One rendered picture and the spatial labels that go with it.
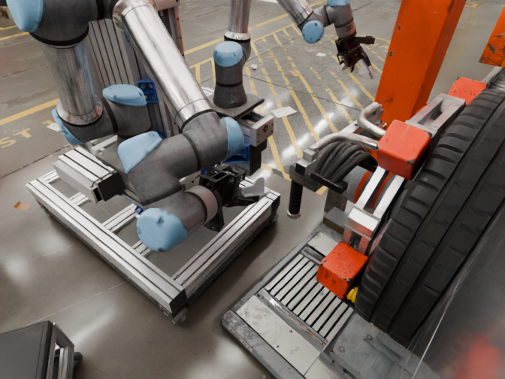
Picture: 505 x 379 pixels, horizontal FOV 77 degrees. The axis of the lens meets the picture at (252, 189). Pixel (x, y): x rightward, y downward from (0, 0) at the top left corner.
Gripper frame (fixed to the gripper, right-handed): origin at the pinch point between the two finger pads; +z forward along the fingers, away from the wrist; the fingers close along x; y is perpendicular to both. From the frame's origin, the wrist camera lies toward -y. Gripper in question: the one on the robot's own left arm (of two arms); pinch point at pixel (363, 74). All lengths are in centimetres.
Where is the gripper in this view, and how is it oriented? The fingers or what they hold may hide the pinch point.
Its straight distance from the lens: 157.1
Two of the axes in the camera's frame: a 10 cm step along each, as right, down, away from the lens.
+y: -8.3, 5.6, -0.3
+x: 3.5, 4.7, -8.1
